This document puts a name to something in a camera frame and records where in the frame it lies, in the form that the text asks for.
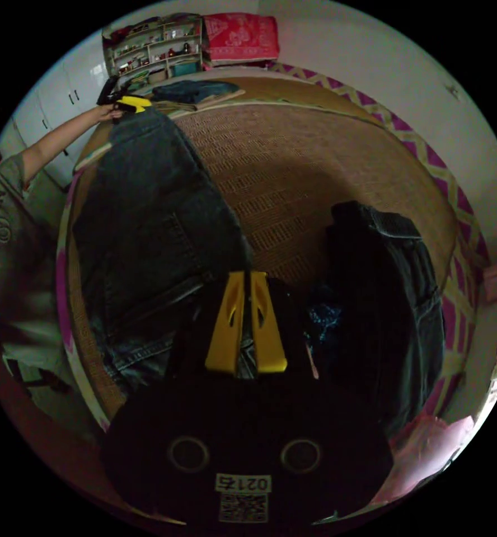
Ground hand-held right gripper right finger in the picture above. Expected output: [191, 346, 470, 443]
[250, 271, 289, 375]

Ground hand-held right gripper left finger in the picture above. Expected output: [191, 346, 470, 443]
[205, 271, 246, 373]

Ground dark jeans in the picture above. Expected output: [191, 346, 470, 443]
[71, 107, 254, 380]

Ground person's left forearm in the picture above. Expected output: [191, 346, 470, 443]
[21, 107, 102, 182]

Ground folded blue jeans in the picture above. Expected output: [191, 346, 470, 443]
[151, 80, 241, 105]

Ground person's left hand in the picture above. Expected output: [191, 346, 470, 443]
[93, 103, 123, 124]

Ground white cupboard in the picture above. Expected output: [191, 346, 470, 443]
[0, 49, 111, 187]

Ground wooden shelf with items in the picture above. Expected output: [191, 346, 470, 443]
[101, 14, 204, 87]

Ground pile of clothes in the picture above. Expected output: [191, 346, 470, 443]
[306, 200, 446, 439]

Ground red patterned folded blanket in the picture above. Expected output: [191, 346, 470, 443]
[201, 12, 280, 64]

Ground bed with woven mat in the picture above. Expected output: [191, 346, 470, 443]
[57, 63, 491, 434]

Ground person's body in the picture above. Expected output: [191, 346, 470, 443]
[0, 152, 71, 395]

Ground pink plastic bag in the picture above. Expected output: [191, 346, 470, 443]
[372, 413, 477, 506]

